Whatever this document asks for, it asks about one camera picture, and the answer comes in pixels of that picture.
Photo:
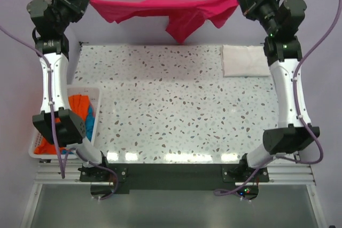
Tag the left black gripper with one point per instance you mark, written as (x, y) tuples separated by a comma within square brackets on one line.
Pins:
[(77, 6)]

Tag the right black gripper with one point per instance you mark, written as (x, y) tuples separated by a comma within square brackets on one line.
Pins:
[(249, 4)]

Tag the pink t shirt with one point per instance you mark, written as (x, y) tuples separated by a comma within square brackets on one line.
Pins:
[(184, 16)]

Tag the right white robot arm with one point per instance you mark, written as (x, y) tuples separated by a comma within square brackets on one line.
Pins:
[(294, 132)]

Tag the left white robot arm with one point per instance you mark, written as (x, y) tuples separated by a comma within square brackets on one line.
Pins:
[(56, 122)]

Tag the folded white t shirt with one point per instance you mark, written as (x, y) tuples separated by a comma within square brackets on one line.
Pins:
[(244, 61)]

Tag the white plastic basket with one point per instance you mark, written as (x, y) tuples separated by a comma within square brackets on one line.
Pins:
[(94, 94)]

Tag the orange t shirt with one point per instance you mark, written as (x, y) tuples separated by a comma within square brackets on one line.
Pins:
[(81, 105)]

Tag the blue t shirt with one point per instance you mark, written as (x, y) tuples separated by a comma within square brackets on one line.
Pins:
[(76, 129)]

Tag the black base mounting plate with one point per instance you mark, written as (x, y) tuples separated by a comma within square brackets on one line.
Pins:
[(169, 177)]

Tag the aluminium rail frame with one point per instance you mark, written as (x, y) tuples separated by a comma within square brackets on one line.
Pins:
[(172, 125)]

